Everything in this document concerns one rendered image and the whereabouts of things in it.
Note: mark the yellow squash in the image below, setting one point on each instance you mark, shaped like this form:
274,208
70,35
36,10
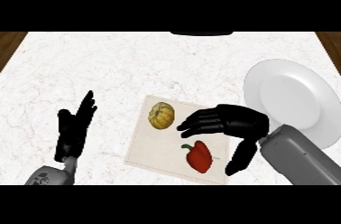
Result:
162,115

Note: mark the black rounded object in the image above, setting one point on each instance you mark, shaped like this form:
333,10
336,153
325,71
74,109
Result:
201,33

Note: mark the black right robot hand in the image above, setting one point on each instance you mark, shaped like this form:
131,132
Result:
231,120

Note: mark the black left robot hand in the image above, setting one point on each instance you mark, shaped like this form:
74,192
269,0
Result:
73,125

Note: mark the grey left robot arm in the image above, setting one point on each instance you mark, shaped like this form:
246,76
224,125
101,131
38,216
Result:
55,173

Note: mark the beige placemat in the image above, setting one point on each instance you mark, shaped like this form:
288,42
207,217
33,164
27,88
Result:
156,143

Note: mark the white plate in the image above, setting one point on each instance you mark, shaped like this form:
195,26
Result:
293,98

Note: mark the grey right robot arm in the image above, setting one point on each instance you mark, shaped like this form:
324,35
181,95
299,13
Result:
302,158

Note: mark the red bell pepper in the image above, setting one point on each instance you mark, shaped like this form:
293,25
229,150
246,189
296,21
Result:
200,156

